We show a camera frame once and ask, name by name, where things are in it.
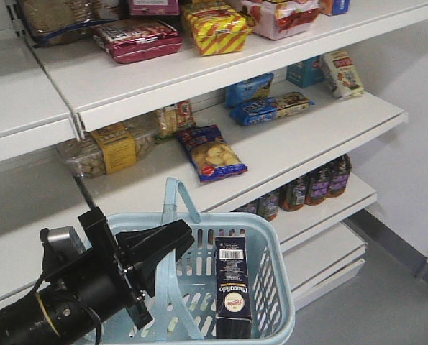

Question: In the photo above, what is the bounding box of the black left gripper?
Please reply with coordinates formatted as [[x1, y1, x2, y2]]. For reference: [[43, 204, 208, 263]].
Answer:
[[44, 207, 196, 331]]

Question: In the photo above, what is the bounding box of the light blue shopping basket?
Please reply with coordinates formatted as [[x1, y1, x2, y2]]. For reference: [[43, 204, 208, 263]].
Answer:
[[81, 178, 295, 344]]

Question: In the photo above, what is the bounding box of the dark blue cookie box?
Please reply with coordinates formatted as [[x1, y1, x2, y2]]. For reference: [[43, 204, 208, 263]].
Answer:
[[215, 236, 252, 339]]

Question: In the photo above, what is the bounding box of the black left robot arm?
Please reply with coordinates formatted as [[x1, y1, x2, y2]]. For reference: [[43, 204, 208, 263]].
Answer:
[[0, 207, 194, 344]]

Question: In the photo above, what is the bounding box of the yellow labelled biscuit tub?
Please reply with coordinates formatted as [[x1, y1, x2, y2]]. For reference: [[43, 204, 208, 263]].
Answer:
[[56, 119, 158, 178]]

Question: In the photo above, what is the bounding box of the blue cookie bag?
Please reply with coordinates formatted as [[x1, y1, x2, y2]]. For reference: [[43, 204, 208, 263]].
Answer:
[[176, 125, 247, 183]]

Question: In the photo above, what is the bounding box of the blue chocolate cookie pack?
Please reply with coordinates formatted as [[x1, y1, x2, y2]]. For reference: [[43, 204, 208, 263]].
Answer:
[[229, 91, 314, 126]]

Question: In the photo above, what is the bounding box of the white store shelving unit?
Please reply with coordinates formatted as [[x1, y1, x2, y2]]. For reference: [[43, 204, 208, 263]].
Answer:
[[0, 1, 428, 308]]

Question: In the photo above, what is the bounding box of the maroon snack bag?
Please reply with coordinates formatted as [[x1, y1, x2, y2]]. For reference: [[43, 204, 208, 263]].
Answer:
[[92, 18, 183, 64]]

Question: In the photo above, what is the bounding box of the yellow red striped package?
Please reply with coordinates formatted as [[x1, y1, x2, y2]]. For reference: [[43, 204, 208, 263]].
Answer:
[[181, 1, 252, 56]]

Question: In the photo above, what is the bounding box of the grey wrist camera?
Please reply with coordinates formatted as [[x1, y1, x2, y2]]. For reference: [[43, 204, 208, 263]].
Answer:
[[40, 226, 86, 260]]

